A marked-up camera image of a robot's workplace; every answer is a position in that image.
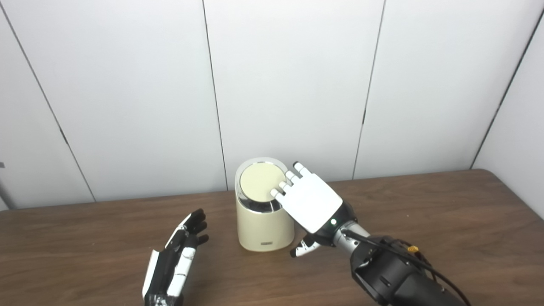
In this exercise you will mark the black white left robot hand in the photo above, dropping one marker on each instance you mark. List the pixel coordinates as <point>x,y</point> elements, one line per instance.
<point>168,272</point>

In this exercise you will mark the cream-colored round bin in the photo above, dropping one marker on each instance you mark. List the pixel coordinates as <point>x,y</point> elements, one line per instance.
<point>263,229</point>

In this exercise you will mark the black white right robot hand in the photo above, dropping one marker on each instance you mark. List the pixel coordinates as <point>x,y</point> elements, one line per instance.
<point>312,202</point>

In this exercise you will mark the cream round bin lid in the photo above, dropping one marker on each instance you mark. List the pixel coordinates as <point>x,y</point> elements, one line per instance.
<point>259,180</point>

